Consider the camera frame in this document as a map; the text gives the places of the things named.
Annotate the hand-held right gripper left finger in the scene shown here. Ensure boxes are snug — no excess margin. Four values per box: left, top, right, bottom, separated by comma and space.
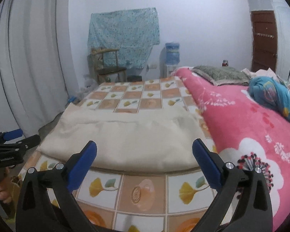
16, 140, 104, 232

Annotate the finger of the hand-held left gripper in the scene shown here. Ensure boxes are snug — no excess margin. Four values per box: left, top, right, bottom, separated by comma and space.
5, 135, 41, 153
0, 129, 23, 145

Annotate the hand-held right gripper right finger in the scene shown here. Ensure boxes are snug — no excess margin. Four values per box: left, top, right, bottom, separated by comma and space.
192, 138, 273, 232

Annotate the cream zip jacket black trim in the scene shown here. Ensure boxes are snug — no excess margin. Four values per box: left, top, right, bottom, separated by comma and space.
36, 103, 218, 173

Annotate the person's left hand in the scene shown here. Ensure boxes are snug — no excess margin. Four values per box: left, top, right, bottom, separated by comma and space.
0, 167, 15, 203

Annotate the pink floral blanket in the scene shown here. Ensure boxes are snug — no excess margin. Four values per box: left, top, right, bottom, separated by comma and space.
171, 67, 290, 232

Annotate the clear plastic bag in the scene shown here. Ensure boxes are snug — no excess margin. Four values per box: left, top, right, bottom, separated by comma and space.
78, 77, 99, 97

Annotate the white curtain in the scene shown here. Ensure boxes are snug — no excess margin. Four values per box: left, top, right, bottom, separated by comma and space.
0, 0, 75, 138

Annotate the grey green pillow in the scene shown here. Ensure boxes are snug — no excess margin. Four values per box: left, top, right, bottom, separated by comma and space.
191, 65, 258, 86

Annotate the blue patterned quilt bundle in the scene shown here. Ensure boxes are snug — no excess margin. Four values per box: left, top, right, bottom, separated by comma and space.
248, 76, 290, 126

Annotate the wooden chair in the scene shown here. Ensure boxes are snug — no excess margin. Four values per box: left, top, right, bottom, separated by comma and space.
90, 48, 127, 84

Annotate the white water dispenser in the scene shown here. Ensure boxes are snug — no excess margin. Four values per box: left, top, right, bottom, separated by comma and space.
163, 64, 180, 78

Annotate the pale folded cloth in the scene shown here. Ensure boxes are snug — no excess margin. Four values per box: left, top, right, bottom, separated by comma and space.
242, 68, 288, 83

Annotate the blue water bottle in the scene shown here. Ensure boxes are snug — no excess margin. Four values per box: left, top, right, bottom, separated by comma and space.
165, 42, 180, 65

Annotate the brown wooden door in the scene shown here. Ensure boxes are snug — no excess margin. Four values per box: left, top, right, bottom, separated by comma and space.
250, 10, 278, 74

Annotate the teal patterned hanging cloth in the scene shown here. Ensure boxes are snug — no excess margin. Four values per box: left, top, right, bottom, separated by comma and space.
88, 8, 160, 69

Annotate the metal hook rail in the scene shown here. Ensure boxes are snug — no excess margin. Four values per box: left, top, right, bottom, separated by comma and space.
255, 32, 275, 39

